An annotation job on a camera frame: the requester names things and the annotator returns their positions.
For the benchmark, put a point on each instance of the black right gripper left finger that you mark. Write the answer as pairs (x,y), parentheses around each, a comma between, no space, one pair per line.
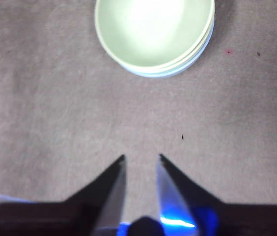
(55,218)

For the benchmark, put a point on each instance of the green ribbed bowl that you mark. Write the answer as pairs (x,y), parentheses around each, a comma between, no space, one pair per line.
(160,72)
(153,32)

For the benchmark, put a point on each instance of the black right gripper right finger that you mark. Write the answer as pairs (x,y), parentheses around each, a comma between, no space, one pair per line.
(239,221)

